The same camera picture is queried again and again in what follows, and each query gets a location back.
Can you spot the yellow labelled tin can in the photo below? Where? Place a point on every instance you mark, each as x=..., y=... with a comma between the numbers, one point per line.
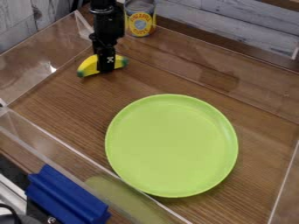
x=139, y=17

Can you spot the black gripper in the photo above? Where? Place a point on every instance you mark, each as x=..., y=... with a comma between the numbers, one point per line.
x=110, y=29

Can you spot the yellow toy banana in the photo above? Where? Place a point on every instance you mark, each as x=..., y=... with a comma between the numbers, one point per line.
x=90, y=65

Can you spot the green plate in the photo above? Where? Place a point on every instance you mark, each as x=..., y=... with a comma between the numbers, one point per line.
x=172, y=145

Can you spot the blue plastic clamp block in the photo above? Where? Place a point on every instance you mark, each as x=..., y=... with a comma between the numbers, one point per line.
x=69, y=202

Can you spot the clear acrylic enclosure wall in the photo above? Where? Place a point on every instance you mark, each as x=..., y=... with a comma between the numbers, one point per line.
x=55, y=116

